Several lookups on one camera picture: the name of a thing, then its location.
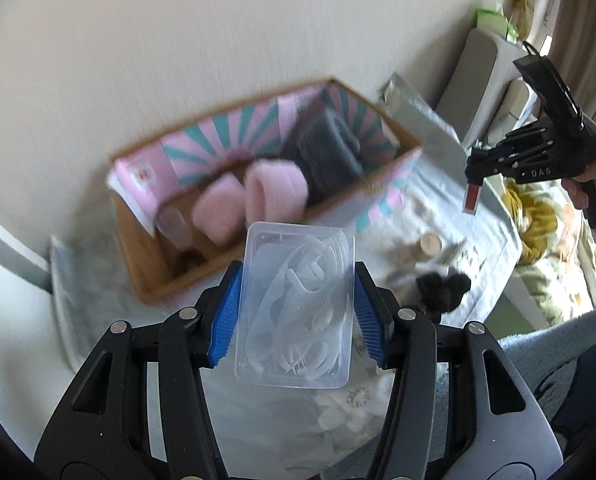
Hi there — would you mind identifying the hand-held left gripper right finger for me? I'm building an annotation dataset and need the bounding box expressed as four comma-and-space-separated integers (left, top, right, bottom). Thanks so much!
354, 261, 565, 480

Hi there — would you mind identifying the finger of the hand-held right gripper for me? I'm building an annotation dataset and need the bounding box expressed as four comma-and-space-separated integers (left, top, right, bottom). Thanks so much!
470, 122, 554, 161
465, 152, 539, 183

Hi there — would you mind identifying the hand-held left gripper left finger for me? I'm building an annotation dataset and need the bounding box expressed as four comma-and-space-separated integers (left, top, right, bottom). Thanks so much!
34, 260, 243, 480

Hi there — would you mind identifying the red lipstick tube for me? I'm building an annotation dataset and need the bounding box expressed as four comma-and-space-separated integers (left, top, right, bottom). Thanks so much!
462, 175, 484, 217

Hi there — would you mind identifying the clear plastic floss pick box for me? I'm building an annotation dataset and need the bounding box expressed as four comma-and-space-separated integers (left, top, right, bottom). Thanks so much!
234, 221, 356, 391

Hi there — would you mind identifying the pink printed cardboard box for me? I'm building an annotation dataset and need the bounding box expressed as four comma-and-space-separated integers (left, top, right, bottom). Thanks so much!
108, 76, 425, 306

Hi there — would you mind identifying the pink fluffy wristband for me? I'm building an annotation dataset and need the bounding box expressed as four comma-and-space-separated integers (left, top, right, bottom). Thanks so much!
192, 172, 246, 246
243, 158, 309, 223

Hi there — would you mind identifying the dark grey plush headband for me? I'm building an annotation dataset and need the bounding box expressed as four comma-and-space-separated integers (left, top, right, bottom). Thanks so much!
283, 110, 366, 206

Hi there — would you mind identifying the person's right hand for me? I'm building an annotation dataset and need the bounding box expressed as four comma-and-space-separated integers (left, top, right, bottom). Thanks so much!
562, 156, 596, 211

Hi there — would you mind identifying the white pillow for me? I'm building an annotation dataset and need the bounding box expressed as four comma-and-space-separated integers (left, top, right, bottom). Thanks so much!
500, 77, 541, 121

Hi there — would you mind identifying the black hair scrunchie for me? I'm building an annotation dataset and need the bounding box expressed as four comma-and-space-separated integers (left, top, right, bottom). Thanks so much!
414, 272, 473, 321

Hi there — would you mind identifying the grey wedge cushion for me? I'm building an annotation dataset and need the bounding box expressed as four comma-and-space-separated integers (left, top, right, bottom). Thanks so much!
435, 27, 529, 146

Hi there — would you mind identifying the yellow floral blanket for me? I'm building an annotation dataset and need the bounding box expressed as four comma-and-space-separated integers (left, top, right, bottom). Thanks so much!
498, 170, 596, 311

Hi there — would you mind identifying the round beige jar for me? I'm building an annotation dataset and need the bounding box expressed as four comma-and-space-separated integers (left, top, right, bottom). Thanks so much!
418, 232, 443, 263

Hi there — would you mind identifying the printed white card pack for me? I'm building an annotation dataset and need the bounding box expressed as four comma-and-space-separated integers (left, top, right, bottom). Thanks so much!
438, 240, 484, 268

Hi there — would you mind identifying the green tissue pack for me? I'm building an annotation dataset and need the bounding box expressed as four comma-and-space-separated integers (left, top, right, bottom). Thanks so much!
473, 4, 519, 43

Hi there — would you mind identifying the beige curtain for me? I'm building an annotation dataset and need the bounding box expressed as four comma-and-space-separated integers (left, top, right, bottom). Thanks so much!
548, 0, 596, 126

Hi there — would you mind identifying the light blue plush blanket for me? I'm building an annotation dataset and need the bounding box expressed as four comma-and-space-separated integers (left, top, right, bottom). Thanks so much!
498, 305, 596, 461

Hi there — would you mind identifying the dark blue cloth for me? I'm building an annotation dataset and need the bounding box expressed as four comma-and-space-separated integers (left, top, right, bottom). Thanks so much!
553, 340, 596, 456

